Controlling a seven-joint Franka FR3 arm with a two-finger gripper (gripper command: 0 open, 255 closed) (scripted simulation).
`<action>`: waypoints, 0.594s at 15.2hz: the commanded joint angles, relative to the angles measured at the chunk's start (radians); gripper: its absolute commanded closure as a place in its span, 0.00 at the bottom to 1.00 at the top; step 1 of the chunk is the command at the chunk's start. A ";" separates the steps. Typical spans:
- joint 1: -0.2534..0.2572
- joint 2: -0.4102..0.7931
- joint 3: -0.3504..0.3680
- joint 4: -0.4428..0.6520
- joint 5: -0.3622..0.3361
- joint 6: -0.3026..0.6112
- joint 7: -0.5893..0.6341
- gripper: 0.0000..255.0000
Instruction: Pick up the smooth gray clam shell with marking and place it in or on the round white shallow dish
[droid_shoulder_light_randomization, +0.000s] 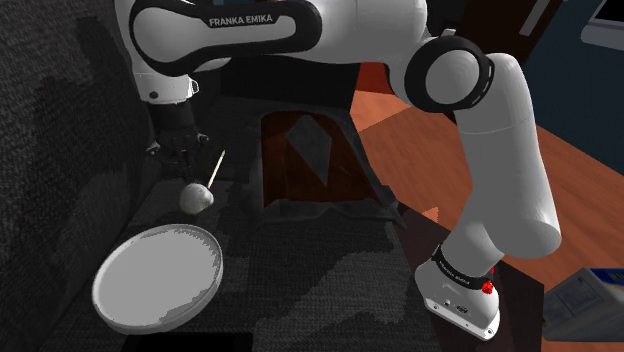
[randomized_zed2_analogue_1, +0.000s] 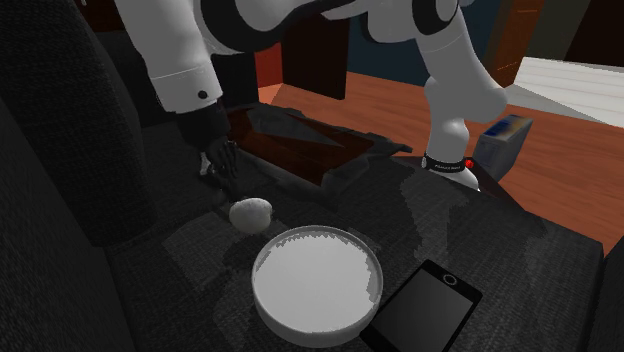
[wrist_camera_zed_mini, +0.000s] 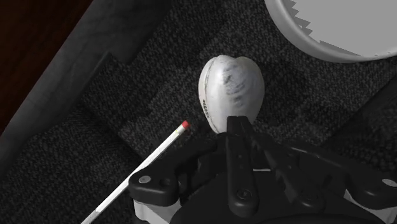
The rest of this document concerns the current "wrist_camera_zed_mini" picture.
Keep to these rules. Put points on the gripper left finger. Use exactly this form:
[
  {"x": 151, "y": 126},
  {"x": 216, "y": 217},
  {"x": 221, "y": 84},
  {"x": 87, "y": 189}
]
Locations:
[{"x": 240, "y": 173}]

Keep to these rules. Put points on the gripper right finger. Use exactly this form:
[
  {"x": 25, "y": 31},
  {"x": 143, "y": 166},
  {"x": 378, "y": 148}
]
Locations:
[{"x": 310, "y": 164}]

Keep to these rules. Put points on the white egg-shaped ball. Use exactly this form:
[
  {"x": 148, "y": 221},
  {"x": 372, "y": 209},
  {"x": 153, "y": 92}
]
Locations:
[{"x": 231, "y": 90}]

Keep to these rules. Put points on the white pencil with red eraser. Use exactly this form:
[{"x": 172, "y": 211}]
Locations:
[{"x": 155, "y": 154}]

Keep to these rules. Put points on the white round bowl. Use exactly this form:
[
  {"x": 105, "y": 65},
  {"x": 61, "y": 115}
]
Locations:
[{"x": 344, "y": 24}]

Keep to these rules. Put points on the dark grey fabric sofa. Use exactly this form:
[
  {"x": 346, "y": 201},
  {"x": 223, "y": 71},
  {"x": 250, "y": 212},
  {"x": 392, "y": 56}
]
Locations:
[{"x": 93, "y": 173}]

